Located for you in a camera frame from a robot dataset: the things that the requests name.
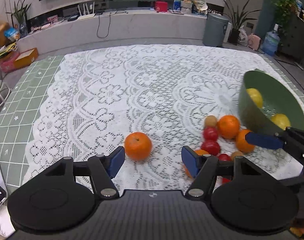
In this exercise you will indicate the red box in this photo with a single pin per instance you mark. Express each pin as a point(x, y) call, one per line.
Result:
point(161, 6)

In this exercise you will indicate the orange cardboard box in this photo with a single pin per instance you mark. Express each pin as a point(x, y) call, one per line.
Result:
point(26, 58)

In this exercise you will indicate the long-leaf potted plant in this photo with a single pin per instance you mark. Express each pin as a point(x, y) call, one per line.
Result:
point(235, 20)

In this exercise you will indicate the white television console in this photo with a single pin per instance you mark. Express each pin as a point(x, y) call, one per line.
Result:
point(142, 27)

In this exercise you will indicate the thin-leaf plant in vase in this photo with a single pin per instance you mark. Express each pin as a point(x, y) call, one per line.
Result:
point(21, 15)

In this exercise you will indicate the dark drawer cabinet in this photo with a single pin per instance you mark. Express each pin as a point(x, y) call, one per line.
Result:
point(295, 40)

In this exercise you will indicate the small brown round fruit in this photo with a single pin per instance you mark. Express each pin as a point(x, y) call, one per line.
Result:
point(236, 154)
point(211, 120)

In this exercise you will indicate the white lace tablecloth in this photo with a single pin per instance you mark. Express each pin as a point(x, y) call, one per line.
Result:
point(142, 90)

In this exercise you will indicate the pink patterned packet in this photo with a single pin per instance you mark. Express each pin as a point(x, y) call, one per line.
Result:
point(52, 19)

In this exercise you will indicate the white router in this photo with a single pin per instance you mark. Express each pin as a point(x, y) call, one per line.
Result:
point(85, 15)

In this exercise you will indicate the grey-green trash can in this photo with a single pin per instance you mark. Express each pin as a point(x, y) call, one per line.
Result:
point(214, 31)

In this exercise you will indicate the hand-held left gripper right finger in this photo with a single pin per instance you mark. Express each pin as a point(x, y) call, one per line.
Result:
point(190, 161)

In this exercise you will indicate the blue snack bag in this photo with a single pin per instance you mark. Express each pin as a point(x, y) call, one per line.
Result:
point(11, 33)

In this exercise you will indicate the pink box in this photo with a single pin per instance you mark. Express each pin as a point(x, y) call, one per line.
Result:
point(8, 63)

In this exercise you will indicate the pink bag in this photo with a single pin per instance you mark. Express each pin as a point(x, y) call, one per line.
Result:
point(254, 42)

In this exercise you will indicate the bushy green potted plant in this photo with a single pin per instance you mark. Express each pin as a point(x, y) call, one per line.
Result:
point(284, 7)

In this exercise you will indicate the yellow lemon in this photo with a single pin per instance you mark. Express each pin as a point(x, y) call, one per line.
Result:
point(254, 97)
point(280, 121)

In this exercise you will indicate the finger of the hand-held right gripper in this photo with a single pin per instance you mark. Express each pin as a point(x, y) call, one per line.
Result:
point(263, 141)

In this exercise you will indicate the green plastic bowl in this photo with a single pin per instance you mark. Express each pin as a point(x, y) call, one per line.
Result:
point(249, 120)

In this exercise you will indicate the orange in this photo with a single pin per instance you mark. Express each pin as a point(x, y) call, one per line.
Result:
point(138, 146)
point(241, 142)
point(201, 152)
point(228, 126)

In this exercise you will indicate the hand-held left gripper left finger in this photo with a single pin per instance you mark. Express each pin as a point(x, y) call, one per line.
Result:
point(116, 162)

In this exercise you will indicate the blue carton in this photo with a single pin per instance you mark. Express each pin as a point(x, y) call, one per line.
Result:
point(177, 5)

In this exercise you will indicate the white plastic bag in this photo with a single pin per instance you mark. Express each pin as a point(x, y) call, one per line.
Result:
point(242, 37)

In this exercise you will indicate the blue water jug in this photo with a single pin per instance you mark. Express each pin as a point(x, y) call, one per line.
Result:
point(270, 42)

